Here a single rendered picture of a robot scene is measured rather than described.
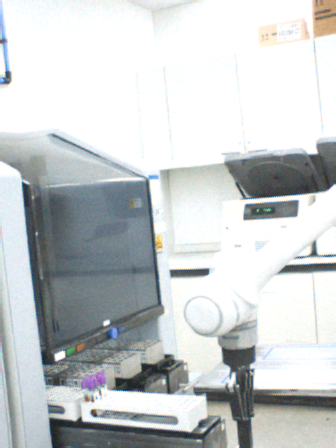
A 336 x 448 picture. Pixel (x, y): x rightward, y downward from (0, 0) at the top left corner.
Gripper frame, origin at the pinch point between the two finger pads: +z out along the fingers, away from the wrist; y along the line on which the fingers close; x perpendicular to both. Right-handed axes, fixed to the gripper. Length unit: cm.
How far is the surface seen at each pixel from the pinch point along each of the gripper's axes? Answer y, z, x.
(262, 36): -264, -148, -71
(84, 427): 5.9, 0.1, -39.3
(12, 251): 15, -45, -48
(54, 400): 5.3, -5.8, -48.1
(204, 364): -228, 55, -115
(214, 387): -24.9, -1.5, -17.8
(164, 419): -2.6, -0.4, -21.6
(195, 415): 2.1, -4.0, -10.8
